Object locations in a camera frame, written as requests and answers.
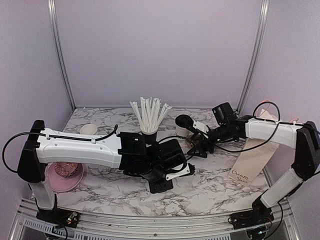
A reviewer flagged left aluminium frame post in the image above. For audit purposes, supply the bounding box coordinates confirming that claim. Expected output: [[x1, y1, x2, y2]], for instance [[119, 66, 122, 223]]
[[48, 0, 76, 111]]

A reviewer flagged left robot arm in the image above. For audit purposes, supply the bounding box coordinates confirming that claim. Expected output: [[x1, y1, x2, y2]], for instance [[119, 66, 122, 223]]
[[1, 120, 195, 223]]

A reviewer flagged black cup lid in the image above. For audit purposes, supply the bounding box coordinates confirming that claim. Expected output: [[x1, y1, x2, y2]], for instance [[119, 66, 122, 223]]
[[175, 114, 194, 129]]

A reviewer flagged aluminium frame post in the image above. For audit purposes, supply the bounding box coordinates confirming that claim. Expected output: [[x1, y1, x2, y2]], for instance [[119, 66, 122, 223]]
[[236, 0, 270, 113], [48, 0, 76, 111]]

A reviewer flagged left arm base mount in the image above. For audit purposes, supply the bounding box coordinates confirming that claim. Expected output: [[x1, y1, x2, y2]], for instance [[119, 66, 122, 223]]
[[36, 194, 80, 228]]

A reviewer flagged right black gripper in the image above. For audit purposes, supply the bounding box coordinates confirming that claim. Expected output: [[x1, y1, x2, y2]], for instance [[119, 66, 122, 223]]
[[187, 123, 231, 158]]

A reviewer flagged bundle of white wrapped straws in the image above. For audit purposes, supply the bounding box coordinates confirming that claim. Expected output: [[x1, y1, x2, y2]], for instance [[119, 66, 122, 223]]
[[129, 97, 172, 135]]

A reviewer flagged red patterned bowl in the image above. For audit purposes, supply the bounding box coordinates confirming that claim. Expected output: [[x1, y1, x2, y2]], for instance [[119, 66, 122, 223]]
[[54, 162, 79, 178]]

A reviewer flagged right aluminium frame post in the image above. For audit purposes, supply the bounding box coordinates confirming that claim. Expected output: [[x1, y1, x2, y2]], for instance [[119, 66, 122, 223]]
[[236, 0, 270, 113]]

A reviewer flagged front aluminium rail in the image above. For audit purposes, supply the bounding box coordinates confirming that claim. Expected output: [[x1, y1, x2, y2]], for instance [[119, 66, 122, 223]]
[[8, 199, 301, 240]]

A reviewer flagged pink plate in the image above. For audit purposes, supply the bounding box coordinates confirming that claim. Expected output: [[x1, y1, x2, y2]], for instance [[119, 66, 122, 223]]
[[46, 164, 84, 193]]

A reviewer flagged kraft paper bag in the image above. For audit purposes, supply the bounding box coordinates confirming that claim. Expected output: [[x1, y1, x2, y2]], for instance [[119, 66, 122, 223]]
[[227, 99, 300, 186]]

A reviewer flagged white paper coffee cup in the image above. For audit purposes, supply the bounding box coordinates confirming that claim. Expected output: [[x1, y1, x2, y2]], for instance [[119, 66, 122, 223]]
[[175, 125, 191, 137]]

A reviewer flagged black cup holding straws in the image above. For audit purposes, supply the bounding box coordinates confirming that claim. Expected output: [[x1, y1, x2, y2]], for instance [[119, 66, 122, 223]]
[[141, 131, 157, 145]]

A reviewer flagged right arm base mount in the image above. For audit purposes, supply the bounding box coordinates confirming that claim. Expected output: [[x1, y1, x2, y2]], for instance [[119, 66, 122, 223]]
[[228, 196, 275, 230]]

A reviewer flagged stack of white paper cups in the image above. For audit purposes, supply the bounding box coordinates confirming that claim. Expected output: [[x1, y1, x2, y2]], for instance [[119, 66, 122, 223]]
[[79, 123, 99, 135]]

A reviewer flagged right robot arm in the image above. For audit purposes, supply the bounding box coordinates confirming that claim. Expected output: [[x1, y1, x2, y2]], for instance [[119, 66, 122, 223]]
[[180, 102, 320, 224]]

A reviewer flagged brown cardboard cup carrier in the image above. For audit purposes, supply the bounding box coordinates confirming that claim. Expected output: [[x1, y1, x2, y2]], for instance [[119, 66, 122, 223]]
[[184, 137, 194, 150]]

